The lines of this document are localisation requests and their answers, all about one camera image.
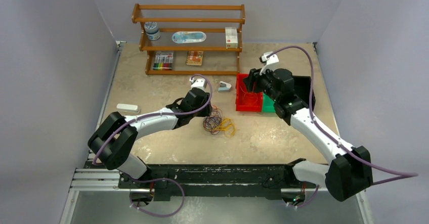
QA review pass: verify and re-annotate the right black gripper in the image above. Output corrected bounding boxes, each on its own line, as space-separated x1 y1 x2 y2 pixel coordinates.
242 65 280 102

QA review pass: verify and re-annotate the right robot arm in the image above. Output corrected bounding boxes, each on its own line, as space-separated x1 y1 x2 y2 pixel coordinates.
242 69 374 202

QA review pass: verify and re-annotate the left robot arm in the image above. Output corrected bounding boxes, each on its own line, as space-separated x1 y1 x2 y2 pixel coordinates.
88 88 211 188

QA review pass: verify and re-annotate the red plastic bin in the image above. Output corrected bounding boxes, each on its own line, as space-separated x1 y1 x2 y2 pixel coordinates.
235 73 263 112

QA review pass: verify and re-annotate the green plastic bin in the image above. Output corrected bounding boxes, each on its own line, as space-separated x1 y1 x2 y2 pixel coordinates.
261 94 275 113

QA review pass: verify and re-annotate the orange small notebook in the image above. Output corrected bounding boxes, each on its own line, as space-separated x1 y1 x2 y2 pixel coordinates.
186 51 204 66

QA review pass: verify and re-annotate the white red box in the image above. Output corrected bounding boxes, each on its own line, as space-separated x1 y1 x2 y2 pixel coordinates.
225 27 238 49

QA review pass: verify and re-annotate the black plastic bin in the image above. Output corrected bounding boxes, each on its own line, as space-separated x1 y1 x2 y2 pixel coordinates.
292 75 312 108

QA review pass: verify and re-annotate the marker pen set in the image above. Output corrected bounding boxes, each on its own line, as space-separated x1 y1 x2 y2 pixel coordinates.
152 51 174 70

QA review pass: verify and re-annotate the wooden shelf rack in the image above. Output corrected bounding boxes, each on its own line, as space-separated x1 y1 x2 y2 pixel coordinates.
132 4 246 76

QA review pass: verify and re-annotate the blue oval packaged item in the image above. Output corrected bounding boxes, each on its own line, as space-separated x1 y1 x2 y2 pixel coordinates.
171 31 206 44

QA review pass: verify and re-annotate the white rectangular eraser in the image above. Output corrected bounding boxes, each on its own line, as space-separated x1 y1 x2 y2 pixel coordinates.
116 103 140 113

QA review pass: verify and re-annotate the blue white jar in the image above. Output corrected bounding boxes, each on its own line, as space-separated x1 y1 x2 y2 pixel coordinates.
144 22 160 40

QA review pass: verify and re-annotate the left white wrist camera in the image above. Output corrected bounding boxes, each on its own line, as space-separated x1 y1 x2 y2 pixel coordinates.
190 78 207 91

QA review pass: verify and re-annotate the yellow cable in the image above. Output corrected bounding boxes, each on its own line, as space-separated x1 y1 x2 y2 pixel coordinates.
214 117 237 138

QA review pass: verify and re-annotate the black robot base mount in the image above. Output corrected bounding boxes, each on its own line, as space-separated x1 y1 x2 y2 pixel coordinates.
118 164 315 201

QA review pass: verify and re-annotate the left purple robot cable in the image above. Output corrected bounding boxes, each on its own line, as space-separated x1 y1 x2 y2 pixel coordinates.
92 74 213 218

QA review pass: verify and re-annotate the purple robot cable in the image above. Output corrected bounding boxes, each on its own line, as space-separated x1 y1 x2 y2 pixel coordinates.
92 74 213 218
268 46 419 209

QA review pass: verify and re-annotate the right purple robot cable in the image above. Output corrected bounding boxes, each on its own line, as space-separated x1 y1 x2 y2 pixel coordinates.
268 46 419 209

